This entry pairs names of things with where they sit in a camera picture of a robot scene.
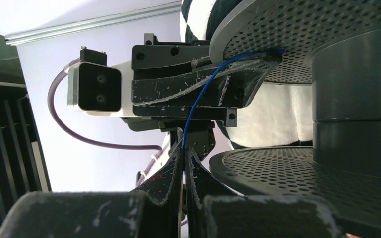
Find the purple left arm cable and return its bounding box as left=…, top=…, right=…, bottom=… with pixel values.
left=47, top=58, right=164, bottom=188

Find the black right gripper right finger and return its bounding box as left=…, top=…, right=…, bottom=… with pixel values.
left=184, top=147, right=345, bottom=238

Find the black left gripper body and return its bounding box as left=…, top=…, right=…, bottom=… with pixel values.
left=124, top=33, right=236, bottom=159

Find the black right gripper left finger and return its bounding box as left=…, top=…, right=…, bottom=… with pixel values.
left=0, top=146, right=184, bottom=238

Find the black and white checkered pillow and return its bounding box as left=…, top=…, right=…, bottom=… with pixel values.
left=180, top=0, right=313, bottom=149

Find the dark grey cable spool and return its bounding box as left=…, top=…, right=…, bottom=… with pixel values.
left=210, top=0, right=381, bottom=237

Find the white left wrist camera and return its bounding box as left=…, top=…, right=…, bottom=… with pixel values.
left=65, top=46, right=136, bottom=118

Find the blue cable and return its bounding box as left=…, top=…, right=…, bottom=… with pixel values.
left=181, top=49, right=286, bottom=155

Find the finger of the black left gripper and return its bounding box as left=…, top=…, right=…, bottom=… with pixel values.
left=131, top=45, right=211, bottom=80
left=132, top=54, right=282, bottom=107

